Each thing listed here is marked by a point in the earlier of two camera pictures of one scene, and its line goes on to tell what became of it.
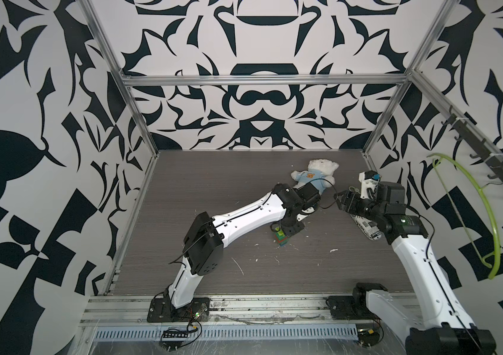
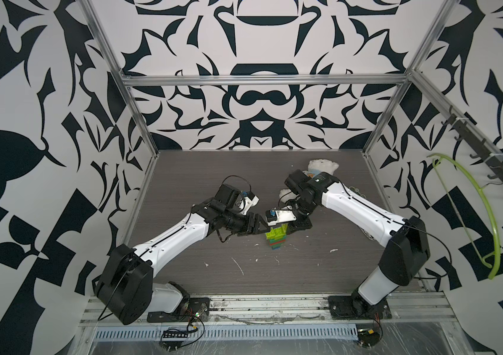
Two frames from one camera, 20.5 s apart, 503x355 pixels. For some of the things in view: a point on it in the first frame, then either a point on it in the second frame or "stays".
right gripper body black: [367, 208] to [301, 211]
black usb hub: [174, 336] stays
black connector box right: [368, 336] stays
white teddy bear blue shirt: [319, 174] stays
